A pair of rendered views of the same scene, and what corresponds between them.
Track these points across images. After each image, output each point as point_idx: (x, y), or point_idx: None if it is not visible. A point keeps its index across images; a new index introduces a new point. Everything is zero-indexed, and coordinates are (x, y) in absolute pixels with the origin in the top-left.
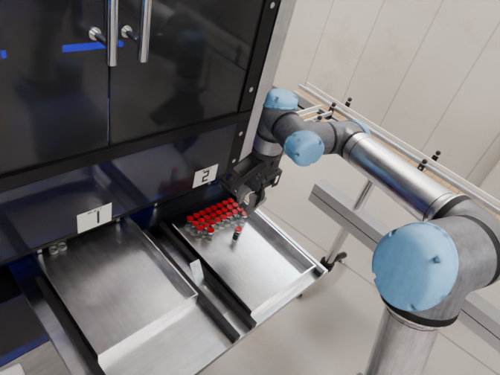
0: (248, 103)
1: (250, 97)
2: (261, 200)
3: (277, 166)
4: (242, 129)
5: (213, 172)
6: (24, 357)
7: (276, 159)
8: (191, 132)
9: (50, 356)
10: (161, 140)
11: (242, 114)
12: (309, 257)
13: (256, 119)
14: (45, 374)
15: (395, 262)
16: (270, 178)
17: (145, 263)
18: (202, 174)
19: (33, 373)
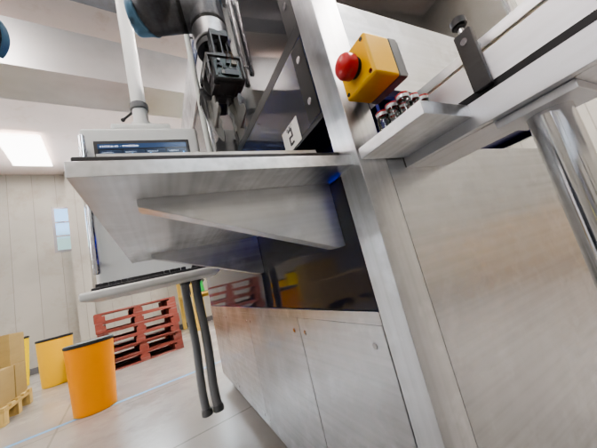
0: (291, 20)
1: (289, 12)
2: (201, 106)
3: (213, 52)
4: (298, 53)
5: (296, 129)
6: (260, 311)
7: (197, 48)
8: (265, 95)
9: (270, 331)
10: (256, 115)
11: (290, 38)
12: (127, 156)
13: (306, 24)
14: (273, 354)
15: None
16: (202, 73)
17: None
18: (288, 135)
19: (267, 340)
